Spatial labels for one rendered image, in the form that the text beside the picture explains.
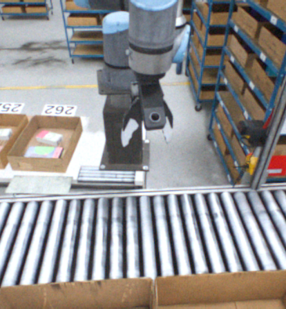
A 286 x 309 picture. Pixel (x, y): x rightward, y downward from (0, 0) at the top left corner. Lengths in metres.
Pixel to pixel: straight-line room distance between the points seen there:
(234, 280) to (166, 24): 0.67
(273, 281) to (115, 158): 0.93
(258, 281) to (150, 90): 0.60
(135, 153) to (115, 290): 0.78
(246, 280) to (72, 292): 0.47
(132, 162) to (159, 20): 1.05
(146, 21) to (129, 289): 0.66
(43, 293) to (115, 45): 0.89
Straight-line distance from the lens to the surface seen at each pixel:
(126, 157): 1.50
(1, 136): 1.87
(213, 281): 0.88
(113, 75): 1.27
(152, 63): 0.59
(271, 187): 1.56
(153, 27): 0.57
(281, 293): 1.03
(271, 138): 1.32
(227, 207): 1.40
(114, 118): 1.36
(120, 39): 1.21
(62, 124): 1.84
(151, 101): 0.61
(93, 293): 0.89
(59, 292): 0.88
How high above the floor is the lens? 1.78
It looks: 40 degrees down
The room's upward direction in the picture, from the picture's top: straight up
